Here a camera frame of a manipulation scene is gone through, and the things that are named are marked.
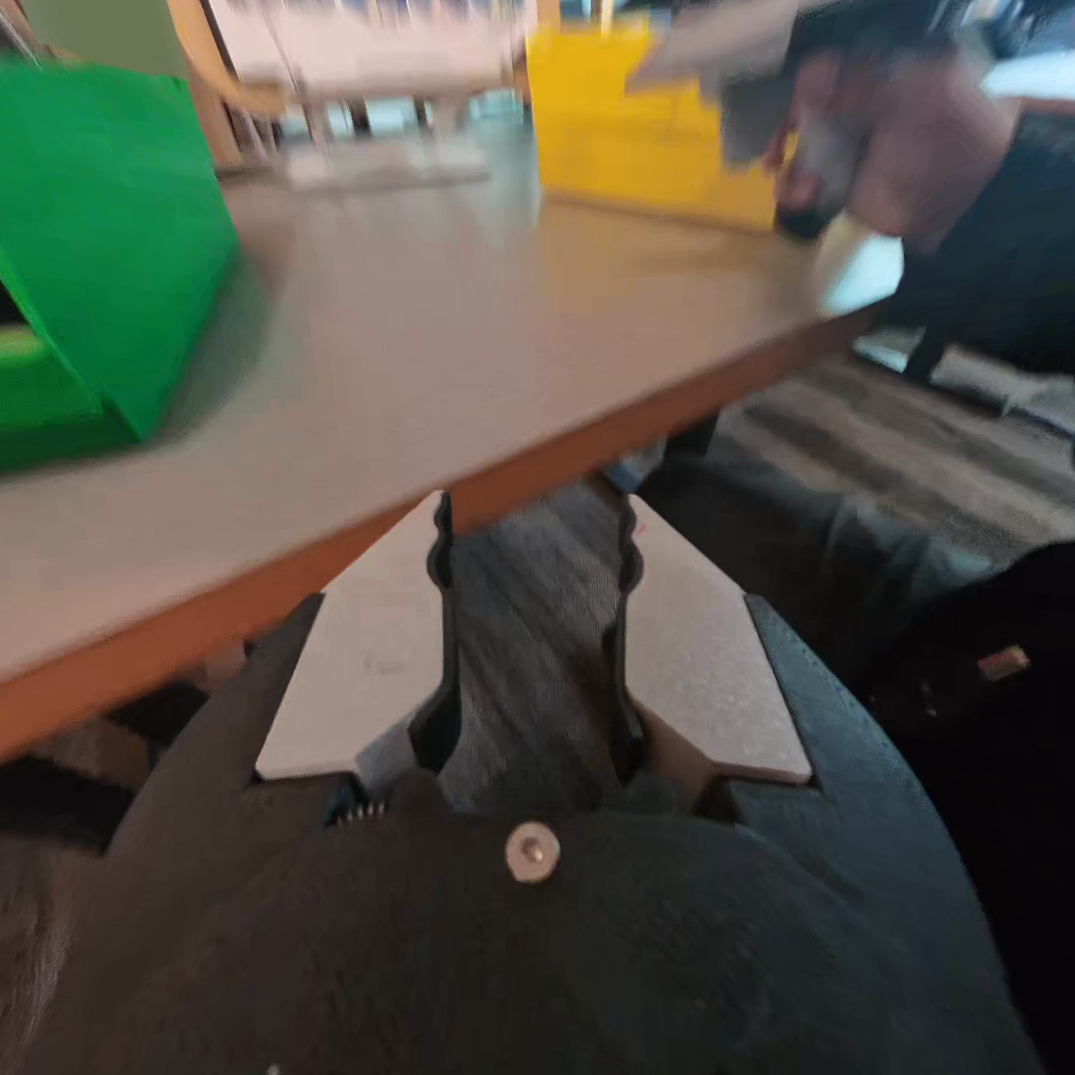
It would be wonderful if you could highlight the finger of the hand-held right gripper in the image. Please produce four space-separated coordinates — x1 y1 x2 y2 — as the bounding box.
628 0 801 95
718 74 797 166

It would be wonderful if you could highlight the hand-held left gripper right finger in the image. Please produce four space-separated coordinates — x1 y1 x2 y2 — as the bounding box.
608 494 813 786

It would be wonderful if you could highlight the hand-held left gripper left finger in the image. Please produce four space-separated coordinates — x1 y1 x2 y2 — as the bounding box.
255 491 461 782

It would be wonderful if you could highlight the person's right forearm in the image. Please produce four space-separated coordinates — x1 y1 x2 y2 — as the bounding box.
882 107 1075 376

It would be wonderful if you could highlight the person's right hand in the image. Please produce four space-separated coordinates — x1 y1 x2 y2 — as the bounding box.
785 46 1019 255

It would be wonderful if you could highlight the yellow plastic bin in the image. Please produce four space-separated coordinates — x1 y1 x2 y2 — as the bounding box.
524 20 799 233

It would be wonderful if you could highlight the printed instruction sheet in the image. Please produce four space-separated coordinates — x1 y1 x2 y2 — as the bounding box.
208 0 527 104

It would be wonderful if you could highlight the white sign stand base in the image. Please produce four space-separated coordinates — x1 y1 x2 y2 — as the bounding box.
281 94 493 191

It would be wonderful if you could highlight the green plastic bin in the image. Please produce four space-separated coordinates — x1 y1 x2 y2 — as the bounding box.
0 57 242 471

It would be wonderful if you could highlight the wooden sign board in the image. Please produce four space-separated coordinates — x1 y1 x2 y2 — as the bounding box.
166 0 288 119

